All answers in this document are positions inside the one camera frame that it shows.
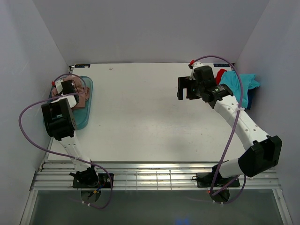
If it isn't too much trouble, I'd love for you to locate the teal plastic tray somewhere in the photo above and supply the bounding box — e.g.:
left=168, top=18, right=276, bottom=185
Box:
left=41, top=74, right=93, bottom=136

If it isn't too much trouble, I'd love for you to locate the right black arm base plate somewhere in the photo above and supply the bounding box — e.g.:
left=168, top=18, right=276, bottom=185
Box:
left=192, top=172, right=240, bottom=188

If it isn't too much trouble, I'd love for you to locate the red folded t shirt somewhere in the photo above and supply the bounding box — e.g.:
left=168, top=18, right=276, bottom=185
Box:
left=215, top=69, right=227, bottom=85

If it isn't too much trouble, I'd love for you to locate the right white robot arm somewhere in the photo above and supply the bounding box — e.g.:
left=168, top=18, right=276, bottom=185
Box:
left=177, top=66, right=282, bottom=186

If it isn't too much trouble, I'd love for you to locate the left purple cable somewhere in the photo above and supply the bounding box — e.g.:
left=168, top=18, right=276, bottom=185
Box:
left=18, top=74, right=113, bottom=210

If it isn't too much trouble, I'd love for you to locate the dusty pink t shirt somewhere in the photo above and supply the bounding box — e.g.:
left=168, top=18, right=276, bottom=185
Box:
left=52, top=75, right=90, bottom=110

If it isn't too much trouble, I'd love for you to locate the cyan folded t shirt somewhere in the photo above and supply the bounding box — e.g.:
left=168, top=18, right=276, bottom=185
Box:
left=219, top=71, right=260, bottom=108

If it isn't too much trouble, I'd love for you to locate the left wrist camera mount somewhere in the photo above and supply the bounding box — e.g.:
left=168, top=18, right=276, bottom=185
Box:
left=51, top=79, right=63, bottom=97

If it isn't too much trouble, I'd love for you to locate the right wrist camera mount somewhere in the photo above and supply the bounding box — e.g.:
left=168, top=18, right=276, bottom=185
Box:
left=188, top=60, right=204, bottom=80

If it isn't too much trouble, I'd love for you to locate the dark blue folded t shirt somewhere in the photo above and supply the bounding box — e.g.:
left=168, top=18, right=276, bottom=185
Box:
left=246, top=89, right=255, bottom=110

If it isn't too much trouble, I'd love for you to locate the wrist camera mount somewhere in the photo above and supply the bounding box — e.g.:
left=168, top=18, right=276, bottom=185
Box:
left=188, top=60, right=204, bottom=80
left=51, top=79, right=63, bottom=97

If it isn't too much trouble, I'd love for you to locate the aluminium rail frame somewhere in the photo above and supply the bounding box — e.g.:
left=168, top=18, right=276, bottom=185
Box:
left=21, top=161, right=293, bottom=225

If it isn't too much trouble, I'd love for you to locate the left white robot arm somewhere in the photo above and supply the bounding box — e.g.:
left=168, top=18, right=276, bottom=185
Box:
left=41, top=80, right=99, bottom=188

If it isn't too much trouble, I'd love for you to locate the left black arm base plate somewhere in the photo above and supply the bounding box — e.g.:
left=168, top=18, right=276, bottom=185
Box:
left=72, top=173, right=114, bottom=189

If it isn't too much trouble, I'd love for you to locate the purple cable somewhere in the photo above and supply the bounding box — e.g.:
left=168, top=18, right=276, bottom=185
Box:
left=18, top=74, right=113, bottom=210
left=190, top=55, right=247, bottom=204

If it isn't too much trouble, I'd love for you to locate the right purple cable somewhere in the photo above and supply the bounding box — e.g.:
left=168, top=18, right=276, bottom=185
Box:
left=190, top=55, right=247, bottom=204

